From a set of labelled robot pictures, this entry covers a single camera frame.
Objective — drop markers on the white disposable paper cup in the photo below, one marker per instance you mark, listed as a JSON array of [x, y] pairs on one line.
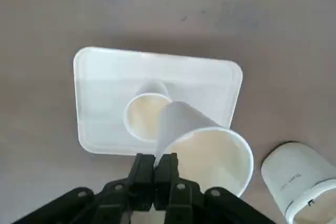
[[210, 155], [143, 116]]

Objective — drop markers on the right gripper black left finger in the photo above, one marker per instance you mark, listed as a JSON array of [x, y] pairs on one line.
[[115, 197]]

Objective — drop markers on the white container with open lid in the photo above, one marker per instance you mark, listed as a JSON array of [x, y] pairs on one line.
[[294, 171]]

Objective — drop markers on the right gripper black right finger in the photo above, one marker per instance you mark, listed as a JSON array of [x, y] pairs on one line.
[[189, 200]]

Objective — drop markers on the white rectangular mat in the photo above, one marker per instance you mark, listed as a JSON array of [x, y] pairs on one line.
[[105, 90]]

